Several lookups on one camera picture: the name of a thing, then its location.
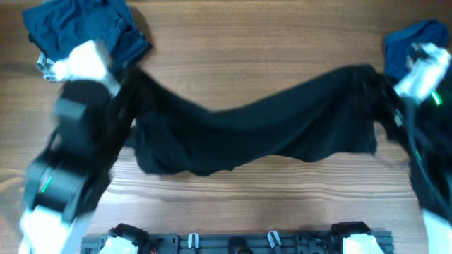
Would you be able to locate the bright blue shirt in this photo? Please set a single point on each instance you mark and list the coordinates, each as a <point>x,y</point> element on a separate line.
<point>397,46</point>

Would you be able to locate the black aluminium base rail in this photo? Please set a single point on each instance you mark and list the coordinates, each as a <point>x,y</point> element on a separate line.
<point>344,237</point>

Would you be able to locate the folded dark blue garment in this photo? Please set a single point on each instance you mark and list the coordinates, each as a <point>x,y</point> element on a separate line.
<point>57,27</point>

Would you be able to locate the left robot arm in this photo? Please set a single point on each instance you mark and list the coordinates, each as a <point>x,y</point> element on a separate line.
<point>64,183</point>

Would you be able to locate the white patterned folded cloth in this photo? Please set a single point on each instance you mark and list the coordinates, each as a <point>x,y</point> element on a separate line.
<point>45,66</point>

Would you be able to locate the black polo shirt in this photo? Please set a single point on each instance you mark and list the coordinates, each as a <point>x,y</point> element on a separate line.
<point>331,113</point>

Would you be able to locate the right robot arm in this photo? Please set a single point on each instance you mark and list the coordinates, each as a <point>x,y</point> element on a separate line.
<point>425,133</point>

